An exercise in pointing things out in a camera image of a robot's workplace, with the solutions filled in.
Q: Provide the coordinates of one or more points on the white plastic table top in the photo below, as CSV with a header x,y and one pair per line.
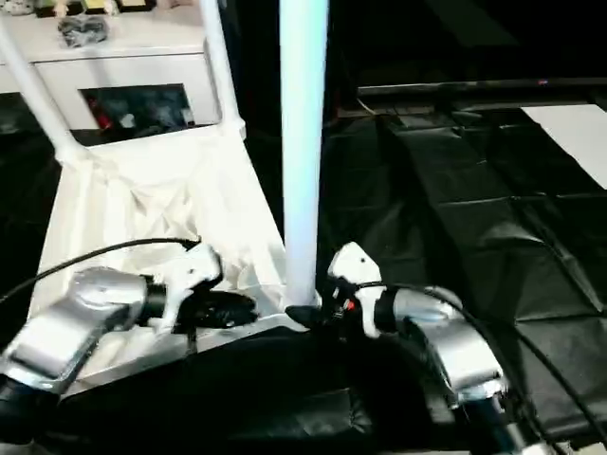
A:
x,y
142,213

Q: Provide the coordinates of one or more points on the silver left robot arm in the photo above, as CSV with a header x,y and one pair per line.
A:
x,y
95,294

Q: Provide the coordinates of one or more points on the black glossy mat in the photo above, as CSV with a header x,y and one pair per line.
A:
x,y
474,237

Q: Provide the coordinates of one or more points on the small white jar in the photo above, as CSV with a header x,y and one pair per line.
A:
x,y
187,116
127,119

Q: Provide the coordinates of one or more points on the red bottle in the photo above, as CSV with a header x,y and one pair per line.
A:
x,y
104,121

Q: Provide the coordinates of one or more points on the white sideboard cabinet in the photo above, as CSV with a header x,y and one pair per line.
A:
x,y
142,66

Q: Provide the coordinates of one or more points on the long black bar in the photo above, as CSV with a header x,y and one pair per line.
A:
x,y
474,86

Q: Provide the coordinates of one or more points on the white flat panel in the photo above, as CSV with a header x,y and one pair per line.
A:
x,y
569,137

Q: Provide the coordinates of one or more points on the bag of black parts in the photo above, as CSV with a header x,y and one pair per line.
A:
x,y
83,30

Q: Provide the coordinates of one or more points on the black framed plaque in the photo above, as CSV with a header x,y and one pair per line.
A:
x,y
133,4
45,5

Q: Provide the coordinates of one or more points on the small white figurine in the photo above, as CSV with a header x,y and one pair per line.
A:
x,y
61,5

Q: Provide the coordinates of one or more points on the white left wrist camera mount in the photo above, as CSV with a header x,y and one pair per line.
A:
x,y
194,267

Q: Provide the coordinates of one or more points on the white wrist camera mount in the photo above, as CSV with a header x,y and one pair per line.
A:
x,y
355,265
194,267

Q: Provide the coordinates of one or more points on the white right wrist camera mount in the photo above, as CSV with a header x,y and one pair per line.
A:
x,y
355,265

